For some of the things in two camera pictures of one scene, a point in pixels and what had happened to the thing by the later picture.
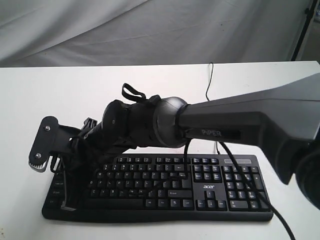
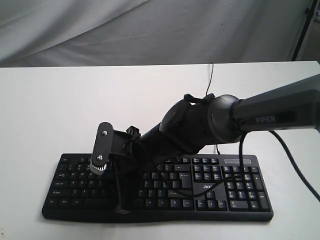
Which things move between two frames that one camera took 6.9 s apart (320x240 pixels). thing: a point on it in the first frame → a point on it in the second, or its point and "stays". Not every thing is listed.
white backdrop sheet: [73, 33] stays
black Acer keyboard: [173, 188] stays
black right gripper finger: [65, 205] → [119, 209]
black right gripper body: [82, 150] → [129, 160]
